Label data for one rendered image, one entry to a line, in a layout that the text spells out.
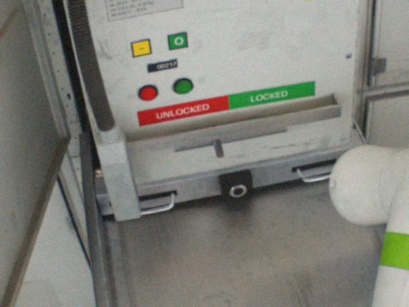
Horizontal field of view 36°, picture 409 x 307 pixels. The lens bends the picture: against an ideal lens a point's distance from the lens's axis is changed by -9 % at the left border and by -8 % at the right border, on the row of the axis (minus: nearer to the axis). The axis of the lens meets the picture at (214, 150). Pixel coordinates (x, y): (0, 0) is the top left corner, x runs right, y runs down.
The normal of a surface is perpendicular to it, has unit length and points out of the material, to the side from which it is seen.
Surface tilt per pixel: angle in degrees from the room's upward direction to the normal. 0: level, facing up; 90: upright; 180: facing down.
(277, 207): 0
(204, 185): 90
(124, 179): 90
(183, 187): 90
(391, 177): 64
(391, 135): 90
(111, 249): 0
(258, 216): 0
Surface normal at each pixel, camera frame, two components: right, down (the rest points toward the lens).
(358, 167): -0.79, -0.45
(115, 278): -0.07, -0.71
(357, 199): -0.84, 0.29
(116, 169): 0.19, 0.69
